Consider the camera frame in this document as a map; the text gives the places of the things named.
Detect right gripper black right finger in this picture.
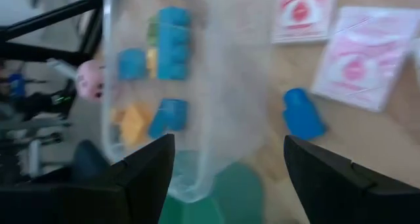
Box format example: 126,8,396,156
283,134,420,224

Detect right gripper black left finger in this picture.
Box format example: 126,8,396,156
0,133,176,224

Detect pink foam dice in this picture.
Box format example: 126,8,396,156
75,58,106,103

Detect pink card pack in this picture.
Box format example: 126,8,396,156
270,0,338,45
310,5,420,114

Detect large blue toy block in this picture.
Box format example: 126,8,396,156
282,87,329,142

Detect green plastic bin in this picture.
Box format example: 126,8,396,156
159,151,265,224

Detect small yellow toy block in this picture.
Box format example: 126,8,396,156
146,47,159,79

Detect clear plastic storage bin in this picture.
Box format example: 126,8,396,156
101,0,276,204

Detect long blue toy block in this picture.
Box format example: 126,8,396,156
156,6,193,81

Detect small green toy block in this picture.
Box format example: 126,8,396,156
146,15,161,48

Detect black table camera mount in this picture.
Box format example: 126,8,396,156
0,79,78,122

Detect black aluminium rig frame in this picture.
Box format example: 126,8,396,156
0,0,105,67

